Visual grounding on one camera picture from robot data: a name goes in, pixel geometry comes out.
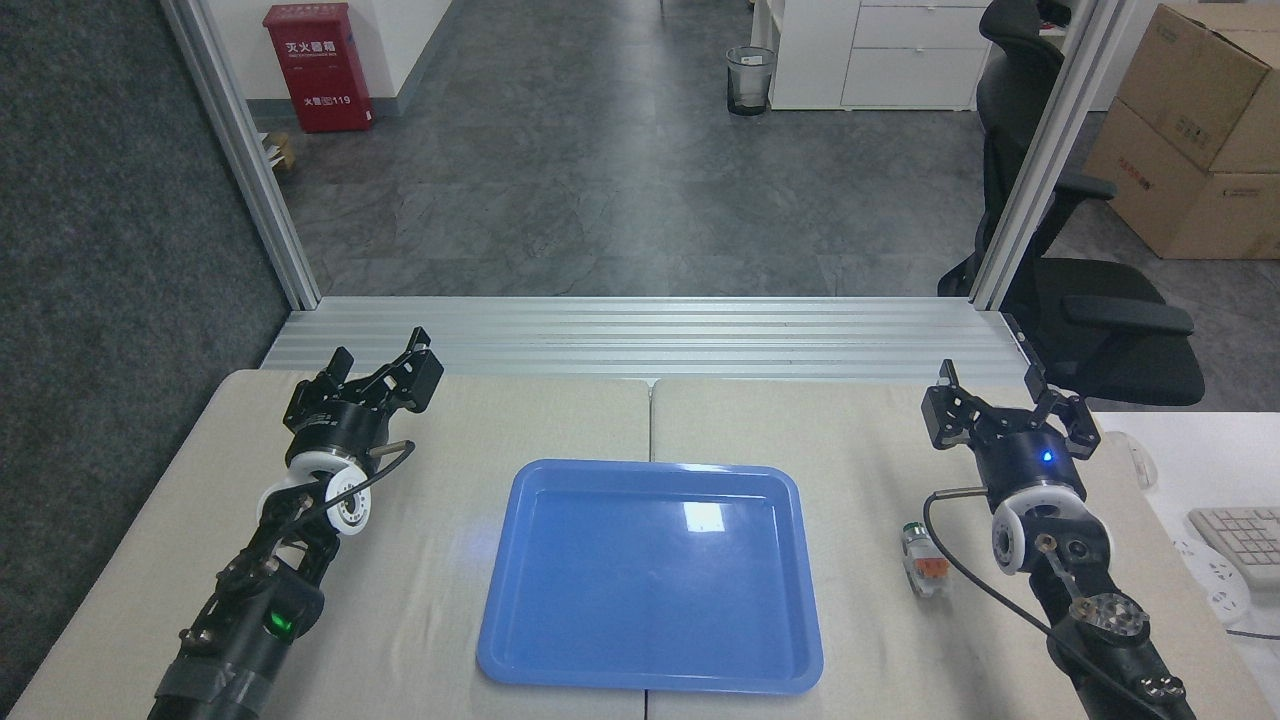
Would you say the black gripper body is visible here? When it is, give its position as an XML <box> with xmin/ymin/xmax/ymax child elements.
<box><xmin>286</xmin><ymin>397</ymin><xmax>395</xmax><ymax>465</ymax></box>
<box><xmin>983</xmin><ymin>424</ymin><xmax>1088</xmax><ymax>502</ymax></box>

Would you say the white power strip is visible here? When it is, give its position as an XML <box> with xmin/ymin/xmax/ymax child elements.
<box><xmin>1171</xmin><ymin>537</ymin><xmax>1254</xmax><ymax>627</ymax></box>

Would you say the black office chair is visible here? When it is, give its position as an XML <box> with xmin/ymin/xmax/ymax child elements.
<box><xmin>937</xmin><ymin>0</ymin><xmax>1207</xmax><ymax>409</ymax></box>

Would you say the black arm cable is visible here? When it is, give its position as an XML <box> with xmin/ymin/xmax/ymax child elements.
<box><xmin>296</xmin><ymin>440</ymin><xmax>417</xmax><ymax>523</ymax></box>
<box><xmin>923</xmin><ymin>486</ymin><xmax>1173</xmax><ymax>720</ymax></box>

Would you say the white computer keyboard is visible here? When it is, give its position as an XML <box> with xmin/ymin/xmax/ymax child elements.
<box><xmin>1187</xmin><ymin>506</ymin><xmax>1280</xmax><ymax>592</ymax></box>

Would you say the red fire extinguisher box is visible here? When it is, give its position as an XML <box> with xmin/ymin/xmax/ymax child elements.
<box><xmin>263</xmin><ymin>3</ymin><xmax>375</xmax><ymax>135</ymax></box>

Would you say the grey mesh trash bin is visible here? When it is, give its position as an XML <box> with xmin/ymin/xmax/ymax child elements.
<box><xmin>725</xmin><ymin>46</ymin><xmax>778</xmax><ymax>118</ymax></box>

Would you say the small-print brown cardboard box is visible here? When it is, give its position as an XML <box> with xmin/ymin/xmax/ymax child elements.
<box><xmin>1114</xmin><ymin>3</ymin><xmax>1280</xmax><ymax>175</ymax></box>

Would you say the silver aluminium frame post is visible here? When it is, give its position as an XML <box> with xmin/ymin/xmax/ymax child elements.
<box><xmin>160</xmin><ymin>0</ymin><xmax>322</xmax><ymax>312</ymax></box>
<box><xmin>969</xmin><ymin>0</ymin><xmax>1142</xmax><ymax>312</ymax></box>

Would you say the red-print brown cardboard box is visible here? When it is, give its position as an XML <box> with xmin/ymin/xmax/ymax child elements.
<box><xmin>1082</xmin><ymin>97</ymin><xmax>1280</xmax><ymax>262</ymax></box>

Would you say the white computer mouse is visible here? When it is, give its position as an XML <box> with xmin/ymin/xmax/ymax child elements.
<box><xmin>1104</xmin><ymin>430</ymin><xmax>1159</xmax><ymax>490</ymax></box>

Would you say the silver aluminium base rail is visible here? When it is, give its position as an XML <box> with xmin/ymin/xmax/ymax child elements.
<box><xmin>259</xmin><ymin>296</ymin><xmax>1047</xmax><ymax>388</ymax></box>

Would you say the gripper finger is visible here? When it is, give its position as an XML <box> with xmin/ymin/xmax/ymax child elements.
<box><xmin>350</xmin><ymin>327</ymin><xmax>445</xmax><ymax>414</ymax></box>
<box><xmin>921</xmin><ymin>359</ymin><xmax>1007</xmax><ymax>452</ymax></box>
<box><xmin>1019</xmin><ymin>366</ymin><xmax>1102</xmax><ymax>462</ymax></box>
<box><xmin>283</xmin><ymin>347</ymin><xmax>356</xmax><ymax>427</ymax></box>

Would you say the blue plastic tray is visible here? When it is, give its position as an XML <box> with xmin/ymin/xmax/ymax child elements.
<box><xmin>476</xmin><ymin>459</ymin><xmax>825</xmax><ymax>696</ymax></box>

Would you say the white drawer cabinet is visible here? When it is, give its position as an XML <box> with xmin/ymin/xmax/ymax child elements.
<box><xmin>750</xmin><ymin>0</ymin><xmax>997</xmax><ymax>112</ymax></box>

